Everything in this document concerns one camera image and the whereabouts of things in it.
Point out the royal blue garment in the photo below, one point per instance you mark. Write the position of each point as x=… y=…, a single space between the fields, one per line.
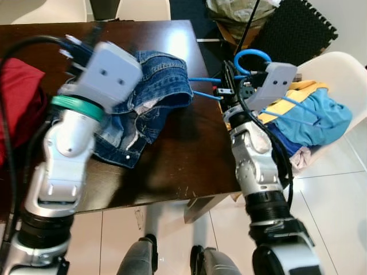
x=284 y=140

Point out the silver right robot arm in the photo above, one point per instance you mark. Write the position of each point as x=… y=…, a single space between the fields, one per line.
x=252 y=154

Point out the grey left robot leg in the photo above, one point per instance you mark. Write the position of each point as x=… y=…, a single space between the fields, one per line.
x=137 y=258

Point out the yellow garment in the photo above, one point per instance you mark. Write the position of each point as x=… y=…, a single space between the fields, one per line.
x=298 y=91

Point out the plain red garment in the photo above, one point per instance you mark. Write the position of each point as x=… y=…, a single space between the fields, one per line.
x=20 y=109

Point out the beige plastic bag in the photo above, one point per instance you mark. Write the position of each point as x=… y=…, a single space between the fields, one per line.
x=235 y=11

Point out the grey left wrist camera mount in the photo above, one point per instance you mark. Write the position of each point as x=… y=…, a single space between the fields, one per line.
x=106 y=74

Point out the white shell chair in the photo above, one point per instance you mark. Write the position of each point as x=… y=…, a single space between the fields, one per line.
x=143 y=8
x=344 y=74
x=43 y=10

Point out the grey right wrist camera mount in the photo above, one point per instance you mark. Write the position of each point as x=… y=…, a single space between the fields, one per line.
x=275 y=83

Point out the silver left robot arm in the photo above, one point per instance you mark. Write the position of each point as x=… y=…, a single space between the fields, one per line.
x=63 y=149

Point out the black foam puzzle mat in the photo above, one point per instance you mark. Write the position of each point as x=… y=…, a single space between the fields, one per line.
x=292 y=26

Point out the grey robot leg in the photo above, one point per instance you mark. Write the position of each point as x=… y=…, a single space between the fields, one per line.
x=137 y=258
x=215 y=263

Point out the blue denim shorts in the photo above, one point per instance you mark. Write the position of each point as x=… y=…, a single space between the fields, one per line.
x=155 y=80

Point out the pale pink garment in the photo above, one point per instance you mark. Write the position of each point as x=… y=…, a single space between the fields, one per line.
x=301 y=159

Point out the light blue garment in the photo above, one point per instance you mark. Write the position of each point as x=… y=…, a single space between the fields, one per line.
x=318 y=123

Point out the grey right robot leg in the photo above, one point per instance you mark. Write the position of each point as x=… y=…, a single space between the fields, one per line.
x=215 y=263

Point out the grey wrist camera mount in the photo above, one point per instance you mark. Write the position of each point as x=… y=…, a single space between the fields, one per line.
x=275 y=83
x=106 y=74

